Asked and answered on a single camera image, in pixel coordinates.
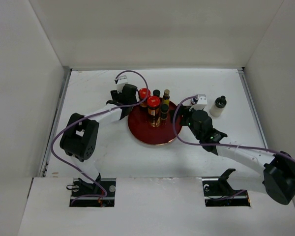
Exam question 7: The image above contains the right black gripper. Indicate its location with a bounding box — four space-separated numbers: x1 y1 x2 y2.
169 104 204 140

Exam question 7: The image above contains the small dark spice bottle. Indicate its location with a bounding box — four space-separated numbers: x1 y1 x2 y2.
160 104 169 120

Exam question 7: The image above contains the red cap sauce bottle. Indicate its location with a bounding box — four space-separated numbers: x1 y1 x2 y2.
147 96 161 127
139 88 150 108

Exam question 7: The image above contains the yellow label oil bottle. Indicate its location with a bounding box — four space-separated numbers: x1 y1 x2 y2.
162 89 170 106

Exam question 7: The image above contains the black cap spice bottle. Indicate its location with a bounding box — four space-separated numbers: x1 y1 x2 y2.
153 89 160 97

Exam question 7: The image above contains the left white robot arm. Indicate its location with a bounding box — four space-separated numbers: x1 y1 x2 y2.
57 83 139 196

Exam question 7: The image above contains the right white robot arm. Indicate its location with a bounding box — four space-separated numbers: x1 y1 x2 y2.
169 105 295 205

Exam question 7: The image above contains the red round tray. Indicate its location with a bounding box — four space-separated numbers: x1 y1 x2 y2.
127 102 177 145

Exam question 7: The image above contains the black cap white bottle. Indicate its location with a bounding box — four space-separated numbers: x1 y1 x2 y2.
209 95 227 117

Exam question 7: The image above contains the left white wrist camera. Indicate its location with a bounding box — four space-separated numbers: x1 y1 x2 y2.
114 75 128 93

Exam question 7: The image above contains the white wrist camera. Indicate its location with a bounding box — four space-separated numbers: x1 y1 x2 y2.
191 94 207 110
114 75 128 93

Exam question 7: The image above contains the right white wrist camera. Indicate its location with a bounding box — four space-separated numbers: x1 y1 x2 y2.
191 94 207 110

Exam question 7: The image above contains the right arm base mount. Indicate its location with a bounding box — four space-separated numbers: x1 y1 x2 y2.
202 169 250 207

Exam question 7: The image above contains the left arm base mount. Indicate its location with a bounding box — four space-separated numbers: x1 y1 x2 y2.
66 176 117 207

